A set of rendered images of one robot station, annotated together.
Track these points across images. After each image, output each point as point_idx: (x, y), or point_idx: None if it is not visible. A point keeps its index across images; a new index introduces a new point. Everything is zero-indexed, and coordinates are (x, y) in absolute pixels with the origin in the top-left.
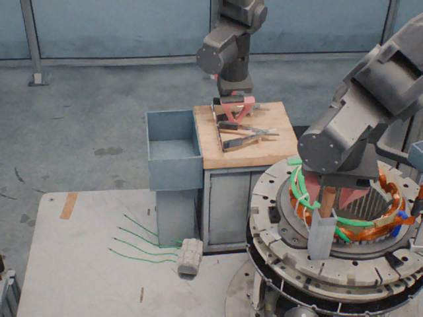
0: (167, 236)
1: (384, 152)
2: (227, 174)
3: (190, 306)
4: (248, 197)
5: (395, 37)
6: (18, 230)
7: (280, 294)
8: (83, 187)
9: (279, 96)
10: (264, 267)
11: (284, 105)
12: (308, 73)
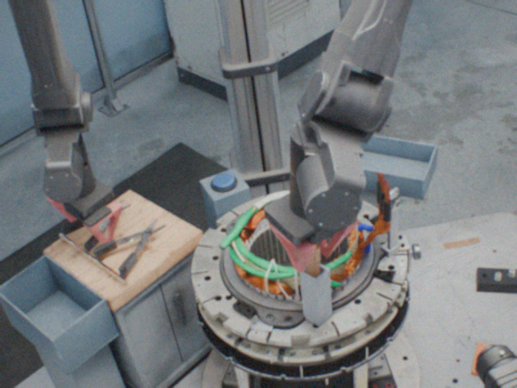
0: None
1: (248, 182)
2: (138, 302)
3: None
4: (166, 312)
5: (342, 56)
6: None
7: (302, 381)
8: None
9: (31, 192)
10: (265, 368)
11: (44, 199)
12: (43, 150)
